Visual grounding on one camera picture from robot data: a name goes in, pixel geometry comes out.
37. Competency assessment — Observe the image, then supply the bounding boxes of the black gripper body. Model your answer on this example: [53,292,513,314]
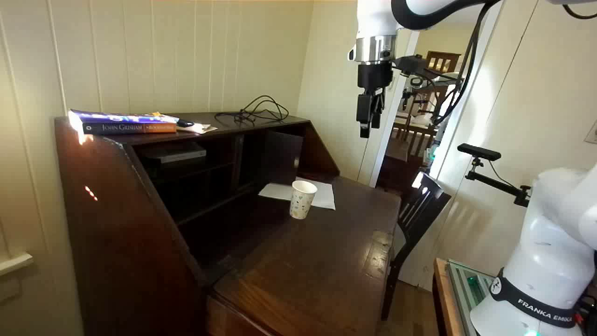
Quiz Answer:
[357,59,396,100]

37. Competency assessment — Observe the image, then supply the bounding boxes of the white paper coffee cup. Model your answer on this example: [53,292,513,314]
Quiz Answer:
[288,180,319,223]

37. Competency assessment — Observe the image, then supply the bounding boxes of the black box in cabinet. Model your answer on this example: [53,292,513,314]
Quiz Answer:
[260,130,306,187]

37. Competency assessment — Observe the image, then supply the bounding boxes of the dark wooden secretary cabinet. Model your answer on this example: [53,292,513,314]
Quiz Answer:
[53,111,403,336]

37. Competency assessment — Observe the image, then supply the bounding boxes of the white door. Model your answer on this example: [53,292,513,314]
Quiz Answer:
[297,0,420,189]

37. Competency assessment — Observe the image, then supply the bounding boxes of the brown wooden dining chair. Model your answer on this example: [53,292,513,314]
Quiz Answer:
[390,51,463,161]

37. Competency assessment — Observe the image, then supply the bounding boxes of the white paper sheet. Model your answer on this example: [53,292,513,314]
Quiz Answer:
[258,180,338,214]

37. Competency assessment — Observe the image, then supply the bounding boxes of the dark wooden chair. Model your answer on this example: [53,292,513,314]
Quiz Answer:
[379,173,454,324]

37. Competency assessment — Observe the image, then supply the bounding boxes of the loose white papers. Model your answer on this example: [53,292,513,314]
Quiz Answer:
[176,122,219,137]

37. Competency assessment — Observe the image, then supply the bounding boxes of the flat black device on shelf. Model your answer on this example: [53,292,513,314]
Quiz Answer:
[140,143,209,167]

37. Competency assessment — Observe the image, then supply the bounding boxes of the wooden side table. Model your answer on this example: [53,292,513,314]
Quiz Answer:
[431,257,476,336]

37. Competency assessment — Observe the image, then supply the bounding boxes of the green board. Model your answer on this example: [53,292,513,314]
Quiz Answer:
[448,260,502,322]

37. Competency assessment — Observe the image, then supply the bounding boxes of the brown book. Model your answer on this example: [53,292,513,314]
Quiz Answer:
[83,122,180,137]

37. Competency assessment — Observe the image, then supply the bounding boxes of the blue book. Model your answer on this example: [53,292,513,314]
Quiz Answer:
[68,109,181,128]

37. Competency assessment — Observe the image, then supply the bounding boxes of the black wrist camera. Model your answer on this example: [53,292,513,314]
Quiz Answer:
[394,53,433,81]

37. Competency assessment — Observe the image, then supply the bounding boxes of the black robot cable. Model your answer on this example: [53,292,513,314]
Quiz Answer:
[390,0,504,130]

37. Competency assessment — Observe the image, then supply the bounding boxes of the black stereo camera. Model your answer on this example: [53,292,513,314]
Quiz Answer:
[458,143,504,163]

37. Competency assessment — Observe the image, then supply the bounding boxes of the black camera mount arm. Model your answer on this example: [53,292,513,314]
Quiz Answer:
[463,158,532,210]

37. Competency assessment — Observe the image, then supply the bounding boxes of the white wall fixture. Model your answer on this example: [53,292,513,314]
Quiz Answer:
[0,251,36,281]

